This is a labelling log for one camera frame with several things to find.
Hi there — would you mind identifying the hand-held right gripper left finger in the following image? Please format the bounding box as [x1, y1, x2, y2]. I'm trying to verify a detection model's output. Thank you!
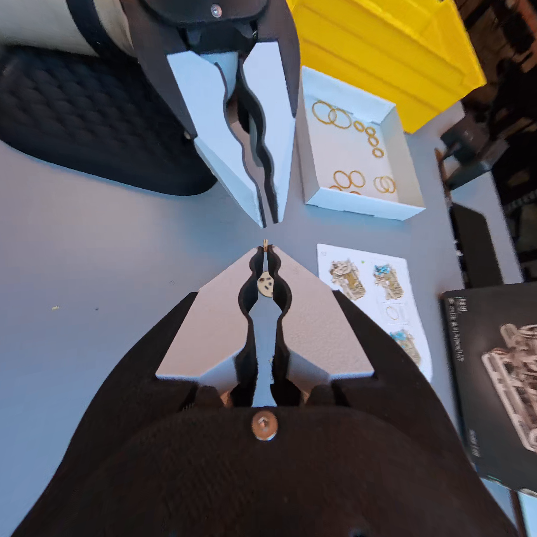
[155, 247, 265, 407]

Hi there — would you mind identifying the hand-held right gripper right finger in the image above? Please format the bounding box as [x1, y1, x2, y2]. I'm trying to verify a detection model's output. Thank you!
[268, 246, 375, 407]

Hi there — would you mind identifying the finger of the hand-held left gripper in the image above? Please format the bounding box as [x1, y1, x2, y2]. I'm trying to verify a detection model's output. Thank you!
[238, 41, 297, 225]
[166, 50, 268, 228]

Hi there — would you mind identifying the round wooden disc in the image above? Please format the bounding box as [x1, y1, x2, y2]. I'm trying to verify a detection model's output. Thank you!
[256, 270, 276, 299]

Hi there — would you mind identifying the person's left forearm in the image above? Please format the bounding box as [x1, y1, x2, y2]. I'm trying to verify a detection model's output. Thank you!
[0, 0, 136, 58]

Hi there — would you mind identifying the group of tan rubber bands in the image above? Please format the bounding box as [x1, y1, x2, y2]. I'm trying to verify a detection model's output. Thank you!
[311, 100, 397, 196]

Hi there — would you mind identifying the printed instruction booklet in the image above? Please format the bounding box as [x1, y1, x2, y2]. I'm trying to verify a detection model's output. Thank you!
[317, 243, 433, 383]

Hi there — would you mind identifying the black wristband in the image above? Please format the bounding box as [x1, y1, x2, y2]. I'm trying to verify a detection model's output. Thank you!
[66, 0, 139, 59]

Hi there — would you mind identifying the black textured wrist rest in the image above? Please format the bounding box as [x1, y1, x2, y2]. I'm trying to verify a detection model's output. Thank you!
[0, 44, 219, 197]

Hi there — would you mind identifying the yellow plastic bin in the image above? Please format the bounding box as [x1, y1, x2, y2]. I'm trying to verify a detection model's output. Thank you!
[286, 0, 487, 135]

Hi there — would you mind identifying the white cardboard tray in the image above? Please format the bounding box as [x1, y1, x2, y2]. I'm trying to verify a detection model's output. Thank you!
[296, 66, 426, 222]

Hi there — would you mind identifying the black model kit box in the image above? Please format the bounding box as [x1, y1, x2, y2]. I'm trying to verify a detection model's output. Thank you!
[439, 281, 537, 498]

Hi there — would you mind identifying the black flat panel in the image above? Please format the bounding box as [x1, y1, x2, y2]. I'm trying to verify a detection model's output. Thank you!
[449, 203, 504, 289]

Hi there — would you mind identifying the black power adapter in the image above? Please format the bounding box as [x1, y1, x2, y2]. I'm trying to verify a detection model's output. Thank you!
[441, 115, 510, 190]

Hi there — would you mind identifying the white flat sheet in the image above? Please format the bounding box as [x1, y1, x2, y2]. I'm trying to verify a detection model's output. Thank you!
[517, 490, 537, 537]

